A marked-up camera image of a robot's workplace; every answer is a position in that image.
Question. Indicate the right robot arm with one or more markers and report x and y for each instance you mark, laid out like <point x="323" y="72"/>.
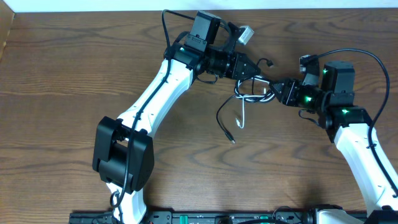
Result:
<point x="350" y="128"/>

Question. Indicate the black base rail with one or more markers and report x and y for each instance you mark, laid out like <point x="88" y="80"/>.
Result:
<point x="168" y="217"/>

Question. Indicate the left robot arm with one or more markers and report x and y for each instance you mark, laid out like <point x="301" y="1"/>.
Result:
<point x="124" y="152"/>

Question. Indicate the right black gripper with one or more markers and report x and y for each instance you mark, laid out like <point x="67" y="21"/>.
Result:
<point x="287" y="96"/>

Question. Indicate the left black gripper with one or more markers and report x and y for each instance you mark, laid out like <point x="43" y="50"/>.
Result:
<point x="236" y="65"/>

